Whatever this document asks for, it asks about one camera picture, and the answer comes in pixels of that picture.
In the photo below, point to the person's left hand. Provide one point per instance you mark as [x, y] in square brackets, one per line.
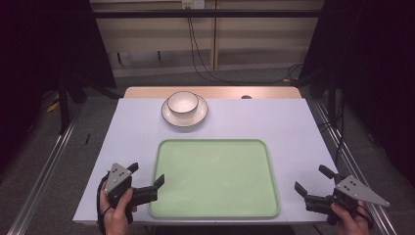
[115, 215]

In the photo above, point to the black metal stand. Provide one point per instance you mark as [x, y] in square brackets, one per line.
[64, 104]
[332, 98]

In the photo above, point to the aluminium floor rail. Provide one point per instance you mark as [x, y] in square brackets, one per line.
[42, 173]
[352, 163]

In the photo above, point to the person's right hand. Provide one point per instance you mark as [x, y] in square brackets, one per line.
[350, 222]

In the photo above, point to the pale green tray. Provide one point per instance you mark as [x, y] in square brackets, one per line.
[213, 178]

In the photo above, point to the black horizontal bar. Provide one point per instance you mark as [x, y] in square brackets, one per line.
[208, 13]

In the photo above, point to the dark curtain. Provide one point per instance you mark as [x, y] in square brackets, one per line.
[372, 65]
[49, 42]

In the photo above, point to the white plate with dark rim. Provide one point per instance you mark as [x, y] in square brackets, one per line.
[184, 120]

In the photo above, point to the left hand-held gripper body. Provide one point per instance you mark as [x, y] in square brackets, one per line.
[120, 182]

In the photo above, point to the pale lavender table mat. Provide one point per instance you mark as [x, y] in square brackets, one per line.
[274, 130]

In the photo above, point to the dark round table grommet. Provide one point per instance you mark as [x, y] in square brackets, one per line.
[246, 97]

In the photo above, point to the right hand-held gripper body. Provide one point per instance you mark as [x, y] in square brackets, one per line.
[352, 192]

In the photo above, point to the white bowl with dark rim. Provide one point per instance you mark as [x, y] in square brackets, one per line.
[182, 102]

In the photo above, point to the white wall socket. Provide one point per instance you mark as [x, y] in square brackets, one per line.
[193, 3]

